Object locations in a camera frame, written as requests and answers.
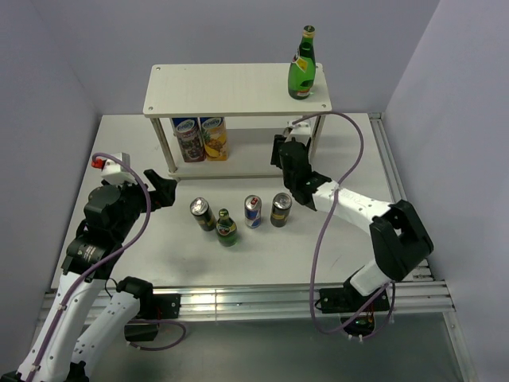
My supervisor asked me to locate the white two-tier shelf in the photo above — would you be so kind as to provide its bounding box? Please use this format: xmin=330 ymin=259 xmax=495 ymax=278
xmin=143 ymin=63 xmax=332 ymax=179

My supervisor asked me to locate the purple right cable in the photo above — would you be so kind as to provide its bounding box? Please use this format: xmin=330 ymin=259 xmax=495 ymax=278
xmin=293 ymin=111 xmax=397 ymax=340

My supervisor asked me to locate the aluminium frame rail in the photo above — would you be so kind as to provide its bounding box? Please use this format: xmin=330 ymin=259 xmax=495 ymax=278
xmin=35 ymin=111 xmax=478 ymax=382

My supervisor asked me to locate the black yellow soda can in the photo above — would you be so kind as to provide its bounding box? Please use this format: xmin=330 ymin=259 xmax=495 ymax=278
xmin=189 ymin=197 xmax=216 ymax=232

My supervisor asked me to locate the purple cable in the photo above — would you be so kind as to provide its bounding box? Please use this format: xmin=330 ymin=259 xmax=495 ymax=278
xmin=293 ymin=111 xmax=397 ymax=340
xmin=29 ymin=153 xmax=188 ymax=371

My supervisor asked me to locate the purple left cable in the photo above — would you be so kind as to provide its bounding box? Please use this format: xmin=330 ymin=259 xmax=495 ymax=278
xmin=29 ymin=153 xmax=188 ymax=371

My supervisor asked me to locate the purple grape juice carton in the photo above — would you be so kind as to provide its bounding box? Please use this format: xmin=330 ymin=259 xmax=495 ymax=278
xmin=170 ymin=117 xmax=206 ymax=162

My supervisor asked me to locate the yellow pineapple juice carton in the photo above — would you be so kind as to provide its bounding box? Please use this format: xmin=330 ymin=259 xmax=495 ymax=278
xmin=199 ymin=116 xmax=228 ymax=161

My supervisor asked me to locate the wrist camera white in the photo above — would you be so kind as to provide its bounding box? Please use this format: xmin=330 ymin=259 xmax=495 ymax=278
xmin=283 ymin=121 xmax=312 ymax=145
xmin=91 ymin=157 xmax=136 ymax=185

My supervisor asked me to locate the green glass bottle short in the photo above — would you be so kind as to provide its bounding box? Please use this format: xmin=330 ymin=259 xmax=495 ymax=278
xmin=216 ymin=209 xmax=238 ymax=247

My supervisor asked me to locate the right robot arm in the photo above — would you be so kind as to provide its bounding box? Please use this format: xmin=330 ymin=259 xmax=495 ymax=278
xmin=270 ymin=134 xmax=434 ymax=312

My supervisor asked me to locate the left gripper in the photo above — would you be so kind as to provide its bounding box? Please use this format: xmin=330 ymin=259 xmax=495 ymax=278
xmin=111 ymin=168 xmax=177 ymax=240

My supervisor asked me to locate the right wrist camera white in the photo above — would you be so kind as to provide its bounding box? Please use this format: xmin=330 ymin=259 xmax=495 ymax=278
xmin=283 ymin=121 xmax=312 ymax=145

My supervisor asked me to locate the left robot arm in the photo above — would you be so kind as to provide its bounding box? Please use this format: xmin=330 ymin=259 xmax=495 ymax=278
xmin=1 ymin=170 xmax=177 ymax=381

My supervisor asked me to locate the green glass bottle tall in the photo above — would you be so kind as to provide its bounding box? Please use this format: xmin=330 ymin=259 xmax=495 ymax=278
xmin=287 ymin=25 xmax=317 ymax=99

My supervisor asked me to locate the blue silver energy can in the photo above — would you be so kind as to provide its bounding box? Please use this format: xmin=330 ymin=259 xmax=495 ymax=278
xmin=243 ymin=195 xmax=262 ymax=228

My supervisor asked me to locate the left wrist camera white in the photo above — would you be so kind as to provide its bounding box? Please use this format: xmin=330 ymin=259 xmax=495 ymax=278
xmin=91 ymin=157 xmax=136 ymax=185

